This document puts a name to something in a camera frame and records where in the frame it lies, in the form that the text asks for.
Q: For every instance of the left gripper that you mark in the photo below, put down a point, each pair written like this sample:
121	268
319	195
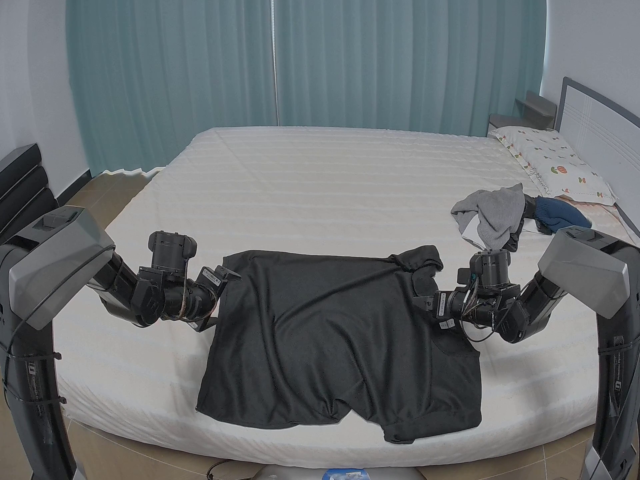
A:
210	288

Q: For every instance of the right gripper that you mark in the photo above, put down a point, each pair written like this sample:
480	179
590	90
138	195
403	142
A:
457	308

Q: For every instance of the black T-shirt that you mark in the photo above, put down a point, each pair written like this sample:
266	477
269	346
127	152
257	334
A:
325	343

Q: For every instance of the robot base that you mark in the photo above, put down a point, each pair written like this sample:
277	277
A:
300	474

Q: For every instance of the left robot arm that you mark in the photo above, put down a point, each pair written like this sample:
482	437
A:
60	263

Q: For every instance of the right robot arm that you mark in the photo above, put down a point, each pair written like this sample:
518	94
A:
585	273

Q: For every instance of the pile of clothes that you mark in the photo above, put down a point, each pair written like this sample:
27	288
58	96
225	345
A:
495	213

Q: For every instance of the bed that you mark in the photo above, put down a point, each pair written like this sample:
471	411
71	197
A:
325	178

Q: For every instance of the white printed pillow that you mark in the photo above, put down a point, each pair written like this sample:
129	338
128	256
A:
550	153

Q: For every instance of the black chest of drawers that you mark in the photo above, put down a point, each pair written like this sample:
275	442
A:
22	188

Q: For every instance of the grey bedside table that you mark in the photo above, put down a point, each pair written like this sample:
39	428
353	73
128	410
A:
537	103

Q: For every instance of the blue-green curtain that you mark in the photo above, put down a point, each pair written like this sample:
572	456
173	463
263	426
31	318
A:
400	48
175	68

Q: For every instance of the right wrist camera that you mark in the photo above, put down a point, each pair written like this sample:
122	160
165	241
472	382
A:
466	279

